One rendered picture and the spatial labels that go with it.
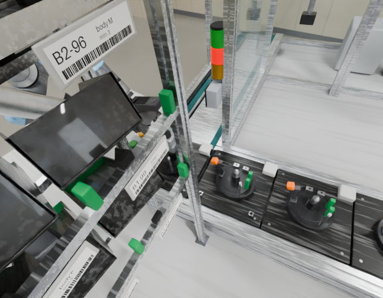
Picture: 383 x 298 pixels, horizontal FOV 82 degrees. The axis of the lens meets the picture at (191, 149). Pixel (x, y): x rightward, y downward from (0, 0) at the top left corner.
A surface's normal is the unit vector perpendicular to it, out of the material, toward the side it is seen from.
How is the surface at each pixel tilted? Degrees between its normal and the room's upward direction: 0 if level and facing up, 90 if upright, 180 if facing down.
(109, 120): 65
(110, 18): 90
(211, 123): 0
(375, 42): 90
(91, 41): 90
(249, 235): 0
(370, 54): 90
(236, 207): 0
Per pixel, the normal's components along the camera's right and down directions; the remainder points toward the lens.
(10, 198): 0.68, 0.10
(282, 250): -0.10, -0.64
